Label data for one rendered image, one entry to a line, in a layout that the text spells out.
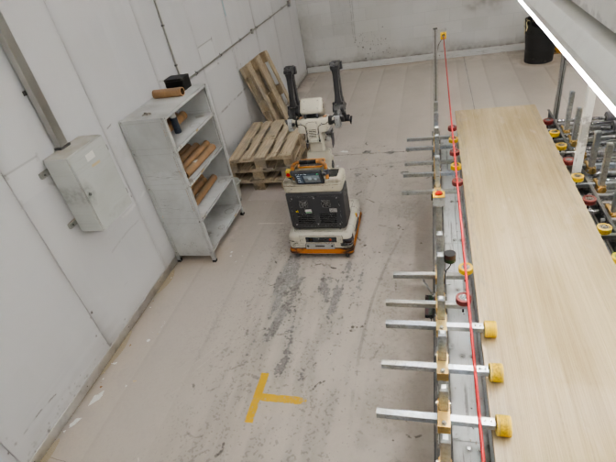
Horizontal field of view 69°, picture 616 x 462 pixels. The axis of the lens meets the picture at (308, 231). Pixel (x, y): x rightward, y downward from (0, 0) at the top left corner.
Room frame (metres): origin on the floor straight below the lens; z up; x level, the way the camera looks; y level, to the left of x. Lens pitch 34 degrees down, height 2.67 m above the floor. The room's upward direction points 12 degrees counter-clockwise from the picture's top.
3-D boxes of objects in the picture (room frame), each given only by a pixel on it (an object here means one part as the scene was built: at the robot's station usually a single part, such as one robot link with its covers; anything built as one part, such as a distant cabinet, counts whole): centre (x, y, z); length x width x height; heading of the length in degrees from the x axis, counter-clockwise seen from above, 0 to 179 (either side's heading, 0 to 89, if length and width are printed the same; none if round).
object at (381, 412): (1.02, -0.36, 0.95); 0.50 x 0.04 x 0.04; 71
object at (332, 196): (3.64, -0.16, 0.59); 0.55 x 0.34 x 0.83; 71
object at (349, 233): (3.73, -0.19, 0.16); 0.67 x 0.64 x 0.25; 161
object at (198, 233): (4.21, 1.05, 0.78); 0.90 x 0.45 x 1.55; 161
